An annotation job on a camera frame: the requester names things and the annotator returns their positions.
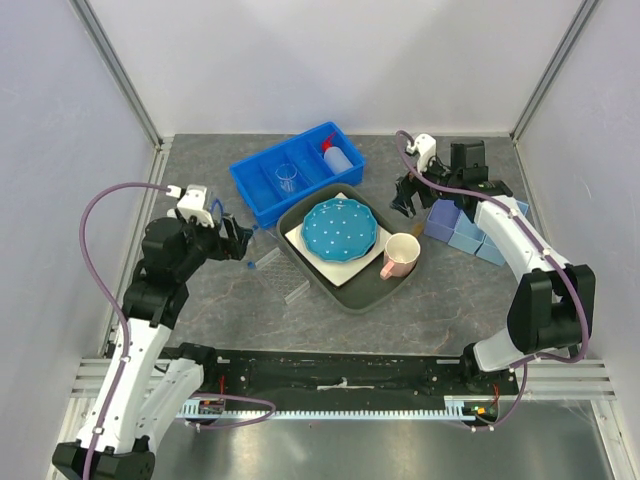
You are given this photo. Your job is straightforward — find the blue divided storage bin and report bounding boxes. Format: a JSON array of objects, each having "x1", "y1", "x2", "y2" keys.
[{"x1": 229, "y1": 122, "x2": 366, "y2": 229}]

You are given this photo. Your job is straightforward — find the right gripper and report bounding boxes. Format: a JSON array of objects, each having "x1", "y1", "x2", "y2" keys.
[{"x1": 390, "y1": 151, "x2": 462, "y2": 219}]

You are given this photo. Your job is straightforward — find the left aluminium frame post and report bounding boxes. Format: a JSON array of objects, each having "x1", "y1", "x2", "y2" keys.
[{"x1": 69, "y1": 0, "x2": 164, "y2": 150}]

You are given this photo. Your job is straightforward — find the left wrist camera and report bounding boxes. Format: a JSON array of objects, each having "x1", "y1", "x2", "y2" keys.
[{"x1": 166, "y1": 184, "x2": 214, "y2": 228}]

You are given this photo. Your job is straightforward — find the wooden brush handle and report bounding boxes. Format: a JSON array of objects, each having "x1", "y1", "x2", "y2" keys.
[{"x1": 411, "y1": 223, "x2": 424, "y2": 238}]

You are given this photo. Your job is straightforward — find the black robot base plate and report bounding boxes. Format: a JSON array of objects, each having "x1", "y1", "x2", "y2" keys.
[{"x1": 159, "y1": 344, "x2": 521, "y2": 412}]

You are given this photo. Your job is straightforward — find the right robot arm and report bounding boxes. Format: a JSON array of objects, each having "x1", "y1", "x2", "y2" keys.
[{"x1": 391, "y1": 130, "x2": 596, "y2": 394}]

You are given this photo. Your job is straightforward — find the clear acrylic tube rack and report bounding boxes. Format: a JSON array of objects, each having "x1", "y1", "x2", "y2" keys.
[{"x1": 256, "y1": 248, "x2": 310, "y2": 305}]

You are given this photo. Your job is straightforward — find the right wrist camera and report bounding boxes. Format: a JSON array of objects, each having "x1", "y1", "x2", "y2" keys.
[{"x1": 405, "y1": 133, "x2": 437, "y2": 172}]

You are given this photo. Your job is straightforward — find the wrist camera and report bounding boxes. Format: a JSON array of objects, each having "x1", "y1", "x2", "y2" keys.
[
  {"x1": 166, "y1": 184, "x2": 214, "y2": 228},
  {"x1": 405, "y1": 133, "x2": 437, "y2": 172}
]

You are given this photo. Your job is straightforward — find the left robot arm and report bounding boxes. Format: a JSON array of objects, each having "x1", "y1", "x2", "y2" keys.
[{"x1": 52, "y1": 214, "x2": 253, "y2": 479}]

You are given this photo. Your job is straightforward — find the pink ceramic mug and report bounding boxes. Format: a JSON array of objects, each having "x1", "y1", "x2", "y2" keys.
[{"x1": 380, "y1": 233, "x2": 421, "y2": 280}]

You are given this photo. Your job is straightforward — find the light blue three-compartment box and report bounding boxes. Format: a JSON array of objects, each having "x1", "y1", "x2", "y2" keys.
[{"x1": 424, "y1": 200, "x2": 505, "y2": 266}]

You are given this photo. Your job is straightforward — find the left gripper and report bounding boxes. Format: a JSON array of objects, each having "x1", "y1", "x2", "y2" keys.
[{"x1": 175, "y1": 208, "x2": 253, "y2": 279}]

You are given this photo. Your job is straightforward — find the white square plate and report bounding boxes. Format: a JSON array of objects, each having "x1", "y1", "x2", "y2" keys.
[{"x1": 286, "y1": 194, "x2": 391, "y2": 286}]

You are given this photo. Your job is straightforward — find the glass beaker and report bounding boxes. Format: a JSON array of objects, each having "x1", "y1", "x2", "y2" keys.
[{"x1": 275, "y1": 163, "x2": 299, "y2": 196}]

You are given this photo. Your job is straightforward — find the white wash bottle red cap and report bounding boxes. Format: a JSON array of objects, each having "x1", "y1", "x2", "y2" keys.
[{"x1": 321, "y1": 133, "x2": 352, "y2": 175}]

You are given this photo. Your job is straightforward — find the right aluminium frame post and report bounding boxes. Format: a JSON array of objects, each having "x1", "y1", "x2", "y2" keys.
[{"x1": 510, "y1": 0, "x2": 601, "y2": 145}]

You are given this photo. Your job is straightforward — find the blue safety glasses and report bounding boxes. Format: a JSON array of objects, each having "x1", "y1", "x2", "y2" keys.
[{"x1": 210, "y1": 198, "x2": 225, "y2": 223}]

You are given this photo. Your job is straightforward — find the teal polka dot plate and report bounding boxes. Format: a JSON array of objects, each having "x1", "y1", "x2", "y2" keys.
[{"x1": 301, "y1": 197, "x2": 378, "y2": 263}]

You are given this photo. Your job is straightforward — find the aluminium frame post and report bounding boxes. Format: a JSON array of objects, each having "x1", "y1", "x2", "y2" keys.
[
  {"x1": 510, "y1": 0, "x2": 601, "y2": 145},
  {"x1": 69, "y1": 0, "x2": 164, "y2": 150}
]

